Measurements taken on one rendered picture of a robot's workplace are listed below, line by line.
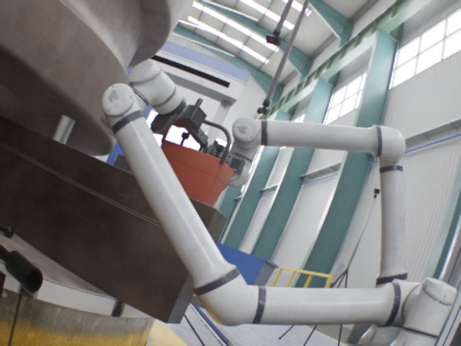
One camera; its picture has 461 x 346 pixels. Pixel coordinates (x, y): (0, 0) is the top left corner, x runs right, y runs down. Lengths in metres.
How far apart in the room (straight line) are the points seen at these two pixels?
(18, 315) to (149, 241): 0.59
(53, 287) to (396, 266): 1.30
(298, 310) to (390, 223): 0.73
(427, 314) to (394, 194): 0.80
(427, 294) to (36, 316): 1.11
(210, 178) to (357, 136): 0.59
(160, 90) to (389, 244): 1.04
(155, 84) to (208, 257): 0.47
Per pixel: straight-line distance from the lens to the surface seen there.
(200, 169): 1.79
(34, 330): 1.56
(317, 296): 1.64
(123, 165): 3.01
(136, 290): 1.79
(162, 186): 1.45
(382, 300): 1.70
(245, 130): 2.07
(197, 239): 1.45
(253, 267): 11.41
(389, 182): 2.24
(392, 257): 2.21
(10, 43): 1.79
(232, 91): 7.24
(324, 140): 2.09
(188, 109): 1.74
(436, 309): 1.58
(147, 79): 1.62
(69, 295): 1.58
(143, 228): 1.80
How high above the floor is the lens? 0.54
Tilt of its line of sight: 7 degrees up
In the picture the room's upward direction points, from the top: 23 degrees clockwise
